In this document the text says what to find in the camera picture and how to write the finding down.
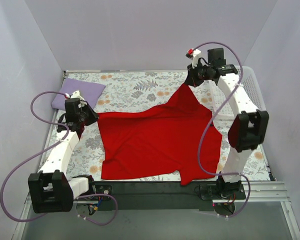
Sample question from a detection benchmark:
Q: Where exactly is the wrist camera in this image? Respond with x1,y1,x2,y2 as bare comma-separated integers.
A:
69,90,88,106
186,48,202,69

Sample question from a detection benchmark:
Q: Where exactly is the white plastic basket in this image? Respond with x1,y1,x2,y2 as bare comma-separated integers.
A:
208,66,266,121

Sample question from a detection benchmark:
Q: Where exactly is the folded lilac t shirt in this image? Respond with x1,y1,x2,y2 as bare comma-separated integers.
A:
59,78,106,108

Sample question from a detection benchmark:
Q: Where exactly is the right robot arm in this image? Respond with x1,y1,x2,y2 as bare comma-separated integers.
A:
185,48,269,200

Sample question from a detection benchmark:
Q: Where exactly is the purple cable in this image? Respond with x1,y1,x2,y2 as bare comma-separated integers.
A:
193,41,252,218
0,91,119,226

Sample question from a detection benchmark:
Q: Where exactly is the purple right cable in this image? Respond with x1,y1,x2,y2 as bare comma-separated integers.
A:
193,41,252,218

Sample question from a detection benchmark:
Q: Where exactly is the aluminium table frame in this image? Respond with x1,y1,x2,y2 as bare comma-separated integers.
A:
14,181,300,240

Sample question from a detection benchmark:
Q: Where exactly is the floral table mat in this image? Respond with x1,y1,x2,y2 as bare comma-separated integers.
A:
39,71,268,182

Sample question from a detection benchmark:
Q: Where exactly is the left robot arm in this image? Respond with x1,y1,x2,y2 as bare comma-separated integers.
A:
28,95,99,214

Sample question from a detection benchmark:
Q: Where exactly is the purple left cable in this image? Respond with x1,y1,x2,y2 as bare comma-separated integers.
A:
0,91,119,226

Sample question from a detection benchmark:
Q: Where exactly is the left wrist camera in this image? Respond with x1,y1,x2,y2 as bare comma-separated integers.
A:
69,90,88,106

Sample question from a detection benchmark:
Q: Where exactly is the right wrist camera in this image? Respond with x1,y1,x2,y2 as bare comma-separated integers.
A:
186,48,202,69

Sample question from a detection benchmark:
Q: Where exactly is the red t shirt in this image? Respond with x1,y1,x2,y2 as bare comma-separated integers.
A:
98,84,222,185

